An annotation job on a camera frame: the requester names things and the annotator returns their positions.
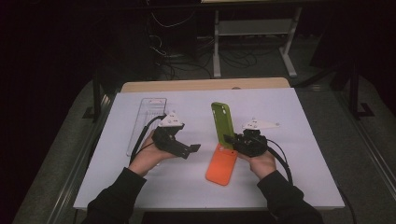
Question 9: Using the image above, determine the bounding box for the metal rail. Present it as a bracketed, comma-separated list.
[46, 92, 114, 224]
[334, 90, 396, 189]

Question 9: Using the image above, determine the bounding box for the left hand-held gripper cable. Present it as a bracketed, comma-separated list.
[129, 114, 168, 166]

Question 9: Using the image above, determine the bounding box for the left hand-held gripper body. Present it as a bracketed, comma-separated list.
[151, 111, 188, 157]

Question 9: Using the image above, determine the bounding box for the orange phone case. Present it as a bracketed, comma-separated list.
[205, 143, 239, 187]

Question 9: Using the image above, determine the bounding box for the green phone case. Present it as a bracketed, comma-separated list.
[210, 102, 237, 150]

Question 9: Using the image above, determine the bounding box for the person's right hand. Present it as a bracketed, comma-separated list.
[237, 152, 277, 181]

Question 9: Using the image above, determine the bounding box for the hand-held gripper cable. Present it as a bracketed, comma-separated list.
[129, 114, 168, 166]
[265, 138, 294, 187]

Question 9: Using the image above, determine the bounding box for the clear plastic rack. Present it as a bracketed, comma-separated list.
[125, 97, 169, 158]

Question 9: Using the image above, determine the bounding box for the white desk frame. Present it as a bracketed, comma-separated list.
[212, 7, 304, 78]

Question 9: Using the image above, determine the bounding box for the right hand-held gripper cable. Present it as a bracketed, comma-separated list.
[265, 138, 294, 187]

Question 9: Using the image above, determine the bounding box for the tangle of floor cables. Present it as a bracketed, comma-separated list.
[146, 8, 260, 80]

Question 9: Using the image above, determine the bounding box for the person's left hand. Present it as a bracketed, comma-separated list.
[128, 131, 171, 177]

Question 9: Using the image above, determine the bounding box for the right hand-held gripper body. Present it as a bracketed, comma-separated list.
[232, 118, 280, 159]

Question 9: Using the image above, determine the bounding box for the wooden table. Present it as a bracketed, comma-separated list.
[120, 77, 291, 93]

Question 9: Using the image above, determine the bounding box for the black metal stand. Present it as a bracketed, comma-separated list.
[82, 71, 105, 123]
[347, 62, 376, 121]

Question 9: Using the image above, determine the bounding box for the white board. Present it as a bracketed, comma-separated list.
[73, 87, 346, 210]

